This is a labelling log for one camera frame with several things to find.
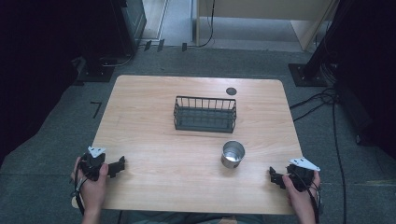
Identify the black slanted stand with base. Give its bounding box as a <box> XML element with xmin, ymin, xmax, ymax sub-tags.
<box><xmin>287</xmin><ymin>0</ymin><xmax>349</xmax><ymax>88</ymax></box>

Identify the black wire basket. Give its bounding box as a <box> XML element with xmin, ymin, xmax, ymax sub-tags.
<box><xmin>173</xmin><ymin>95</ymin><xmax>238</xmax><ymax>134</ymax></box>

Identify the thin black hanging cable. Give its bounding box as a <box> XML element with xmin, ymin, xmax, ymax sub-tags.
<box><xmin>197</xmin><ymin>0</ymin><xmax>217</xmax><ymax>49</ymax></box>

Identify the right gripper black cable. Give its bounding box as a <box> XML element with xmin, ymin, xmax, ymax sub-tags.
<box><xmin>290</xmin><ymin>169</ymin><xmax>323</xmax><ymax>224</ymax></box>

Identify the silver metal cup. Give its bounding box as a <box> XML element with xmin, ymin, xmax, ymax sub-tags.
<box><xmin>220</xmin><ymin>140</ymin><xmax>247</xmax><ymax>170</ymax></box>

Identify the person's right hand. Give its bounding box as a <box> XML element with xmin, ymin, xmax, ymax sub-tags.
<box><xmin>281</xmin><ymin>170</ymin><xmax>322</xmax><ymax>217</ymax></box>

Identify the light wooden cabinet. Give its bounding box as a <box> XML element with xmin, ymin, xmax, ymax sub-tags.
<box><xmin>195</xmin><ymin>0</ymin><xmax>341</xmax><ymax>52</ymax></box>

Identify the black floor cable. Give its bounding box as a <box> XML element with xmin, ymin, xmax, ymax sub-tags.
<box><xmin>289</xmin><ymin>87</ymin><xmax>348</xmax><ymax>224</ymax></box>

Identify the black stand with square base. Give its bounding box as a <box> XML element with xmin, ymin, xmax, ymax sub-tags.
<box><xmin>76</xmin><ymin>0</ymin><xmax>138</xmax><ymax>84</ymax></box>

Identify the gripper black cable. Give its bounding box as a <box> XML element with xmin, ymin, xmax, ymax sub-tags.
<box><xmin>290</xmin><ymin>169</ymin><xmax>323</xmax><ymax>224</ymax></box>
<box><xmin>70</xmin><ymin>157</ymin><xmax>88</xmax><ymax>217</ymax></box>

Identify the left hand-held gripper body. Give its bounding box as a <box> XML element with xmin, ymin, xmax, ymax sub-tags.
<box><xmin>78</xmin><ymin>146</ymin><xmax>107</xmax><ymax>182</ymax></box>

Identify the person's left hand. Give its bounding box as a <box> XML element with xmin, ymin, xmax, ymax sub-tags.
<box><xmin>70</xmin><ymin>156</ymin><xmax>109</xmax><ymax>217</ymax></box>

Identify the dark cabinet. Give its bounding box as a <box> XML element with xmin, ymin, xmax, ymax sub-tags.
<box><xmin>120</xmin><ymin>0</ymin><xmax>148</xmax><ymax>50</ymax></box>

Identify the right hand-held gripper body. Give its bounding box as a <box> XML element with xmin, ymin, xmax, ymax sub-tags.
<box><xmin>286</xmin><ymin>157</ymin><xmax>321</xmax><ymax>193</ymax></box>

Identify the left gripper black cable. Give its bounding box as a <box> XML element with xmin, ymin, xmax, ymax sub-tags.
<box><xmin>70</xmin><ymin>157</ymin><xmax>88</xmax><ymax>217</ymax></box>

